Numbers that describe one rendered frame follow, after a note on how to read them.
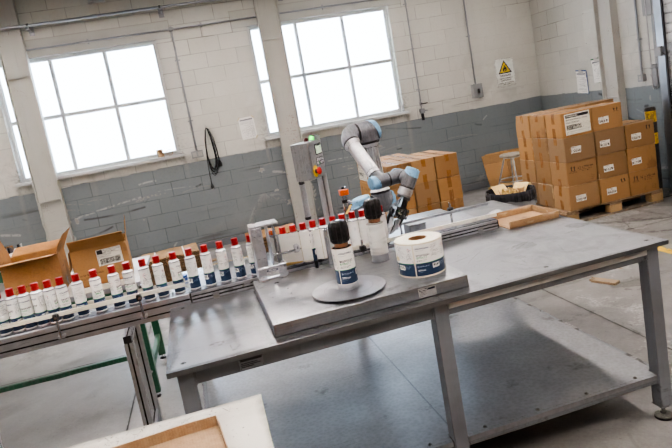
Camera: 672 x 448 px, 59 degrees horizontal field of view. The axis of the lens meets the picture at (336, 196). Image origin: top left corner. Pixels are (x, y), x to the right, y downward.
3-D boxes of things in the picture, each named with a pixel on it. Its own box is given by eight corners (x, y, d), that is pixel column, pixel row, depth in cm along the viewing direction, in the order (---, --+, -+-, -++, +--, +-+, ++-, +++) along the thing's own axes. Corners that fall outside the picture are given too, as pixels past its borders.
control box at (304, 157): (296, 182, 303) (289, 145, 300) (309, 176, 318) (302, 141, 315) (314, 180, 299) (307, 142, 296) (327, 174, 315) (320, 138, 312)
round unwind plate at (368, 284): (322, 309, 229) (321, 306, 229) (306, 289, 259) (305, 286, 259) (396, 290, 236) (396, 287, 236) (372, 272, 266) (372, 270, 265)
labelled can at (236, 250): (237, 280, 293) (228, 240, 290) (236, 277, 298) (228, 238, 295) (247, 277, 295) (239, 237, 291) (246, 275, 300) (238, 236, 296)
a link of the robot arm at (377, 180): (333, 123, 336) (375, 181, 307) (351, 119, 340) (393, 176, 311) (332, 139, 344) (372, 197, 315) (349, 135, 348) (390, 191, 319)
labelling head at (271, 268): (259, 281, 283) (249, 229, 279) (256, 275, 295) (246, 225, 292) (288, 274, 286) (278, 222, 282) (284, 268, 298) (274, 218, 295)
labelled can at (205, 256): (206, 287, 290) (197, 247, 287) (206, 285, 295) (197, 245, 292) (217, 285, 291) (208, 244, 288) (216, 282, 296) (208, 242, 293)
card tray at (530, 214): (510, 229, 316) (509, 222, 315) (486, 222, 341) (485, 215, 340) (559, 217, 323) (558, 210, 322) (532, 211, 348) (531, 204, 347)
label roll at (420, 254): (408, 281, 244) (402, 247, 242) (393, 270, 264) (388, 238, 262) (453, 270, 248) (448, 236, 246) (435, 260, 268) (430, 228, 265)
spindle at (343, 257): (341, 292, 242) (328, 224, 238) (335, 287, 251) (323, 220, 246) (362, 287, 244) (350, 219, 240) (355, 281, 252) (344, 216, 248)
